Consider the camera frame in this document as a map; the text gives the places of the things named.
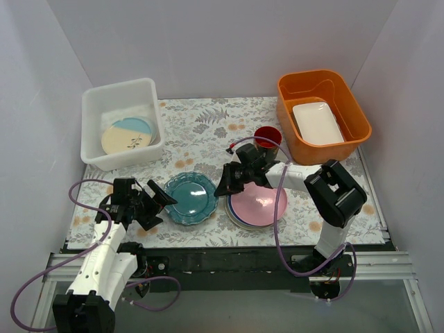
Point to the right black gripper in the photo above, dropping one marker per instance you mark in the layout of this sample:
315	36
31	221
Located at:
232	177

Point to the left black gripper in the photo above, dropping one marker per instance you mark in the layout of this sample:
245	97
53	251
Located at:
146	207

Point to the teal scalloped plate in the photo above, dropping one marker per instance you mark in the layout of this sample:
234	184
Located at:
194	193

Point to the cream blue leaf plate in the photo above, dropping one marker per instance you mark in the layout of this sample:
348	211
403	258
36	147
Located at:
126	134

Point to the white deep round plate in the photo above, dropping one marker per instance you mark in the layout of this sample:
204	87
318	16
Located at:
154	130

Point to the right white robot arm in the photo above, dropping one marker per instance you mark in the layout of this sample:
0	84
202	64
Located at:
335	193

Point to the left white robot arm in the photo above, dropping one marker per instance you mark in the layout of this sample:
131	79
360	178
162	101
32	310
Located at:
89	303

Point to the white translucent plastic bin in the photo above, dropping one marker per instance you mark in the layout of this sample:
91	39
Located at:
102	106

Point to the orange plastic bin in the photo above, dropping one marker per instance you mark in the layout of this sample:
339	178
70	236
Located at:
320	86

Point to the floral table mat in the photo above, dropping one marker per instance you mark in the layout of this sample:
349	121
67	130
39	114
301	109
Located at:
198	132

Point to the pink round plate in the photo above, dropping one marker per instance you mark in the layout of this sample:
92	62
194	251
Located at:
254	206

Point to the red black cup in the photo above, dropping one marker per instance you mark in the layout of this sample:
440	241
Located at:
266	138

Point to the white rectangular plate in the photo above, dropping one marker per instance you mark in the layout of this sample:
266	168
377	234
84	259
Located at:
317	124

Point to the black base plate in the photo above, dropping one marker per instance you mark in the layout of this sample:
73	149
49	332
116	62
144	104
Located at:
249	268

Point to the aluminium rail frame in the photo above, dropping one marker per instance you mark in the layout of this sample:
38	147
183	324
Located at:
382	295

